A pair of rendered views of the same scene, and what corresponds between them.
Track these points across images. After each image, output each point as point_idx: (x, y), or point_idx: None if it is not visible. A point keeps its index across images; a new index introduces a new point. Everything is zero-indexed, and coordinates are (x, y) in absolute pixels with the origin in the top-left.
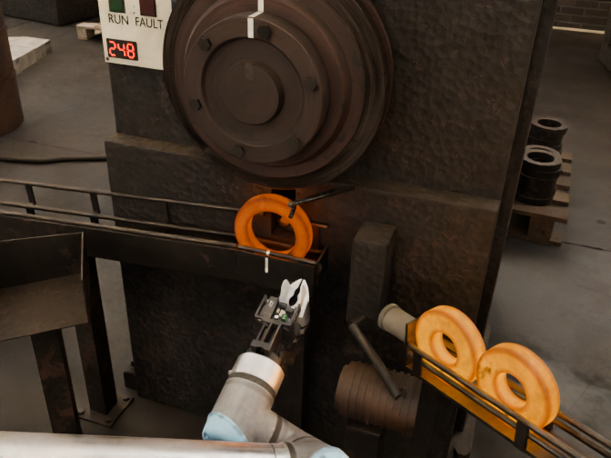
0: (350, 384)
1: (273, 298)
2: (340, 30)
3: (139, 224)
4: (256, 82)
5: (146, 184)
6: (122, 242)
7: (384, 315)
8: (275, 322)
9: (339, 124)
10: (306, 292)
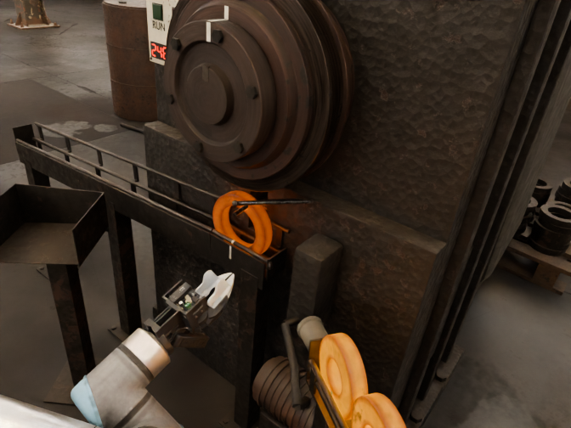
0: (265, 378)
1: (186, 284)
2: (291, 45)
3: (158, 195)
4: (211, 84)
5: (167, 166)
6: (138, 207)
7: (302, 325)
8: (175, 306)
9: (284, 137)
10: (228, 285)
